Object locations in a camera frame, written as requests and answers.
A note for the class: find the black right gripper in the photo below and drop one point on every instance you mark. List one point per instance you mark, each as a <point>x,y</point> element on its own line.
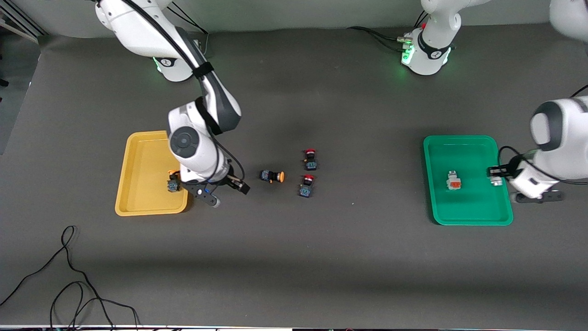
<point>228,181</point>

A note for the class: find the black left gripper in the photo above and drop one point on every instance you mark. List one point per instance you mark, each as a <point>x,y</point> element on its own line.
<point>506,173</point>

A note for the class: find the white green push button switch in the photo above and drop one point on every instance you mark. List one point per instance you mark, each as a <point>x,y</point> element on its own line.
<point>496,180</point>

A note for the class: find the yellow push button switch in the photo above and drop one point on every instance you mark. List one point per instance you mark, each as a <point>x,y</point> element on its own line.
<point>173,185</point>
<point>268,176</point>

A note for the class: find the orange white switch block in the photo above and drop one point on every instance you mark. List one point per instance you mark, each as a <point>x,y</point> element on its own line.
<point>454,181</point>

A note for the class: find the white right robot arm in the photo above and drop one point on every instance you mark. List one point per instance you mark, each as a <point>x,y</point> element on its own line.
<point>138,27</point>

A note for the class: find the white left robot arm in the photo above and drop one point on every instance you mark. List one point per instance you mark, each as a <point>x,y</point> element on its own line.
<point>429,50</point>

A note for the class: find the green plastic tray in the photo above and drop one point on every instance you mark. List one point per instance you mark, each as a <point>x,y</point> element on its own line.
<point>473,207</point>

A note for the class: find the yellow plastic tray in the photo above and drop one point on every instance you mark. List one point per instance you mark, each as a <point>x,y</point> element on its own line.
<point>147,184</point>

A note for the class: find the dark gray table cloth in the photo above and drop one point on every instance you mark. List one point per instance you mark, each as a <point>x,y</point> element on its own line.
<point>294,266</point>

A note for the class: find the red push button switch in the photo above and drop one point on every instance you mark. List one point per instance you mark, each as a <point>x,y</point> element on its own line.
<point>305,187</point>
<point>311,161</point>

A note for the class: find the metal frame rail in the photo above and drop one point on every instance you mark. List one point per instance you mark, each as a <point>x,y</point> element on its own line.
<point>18,20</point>

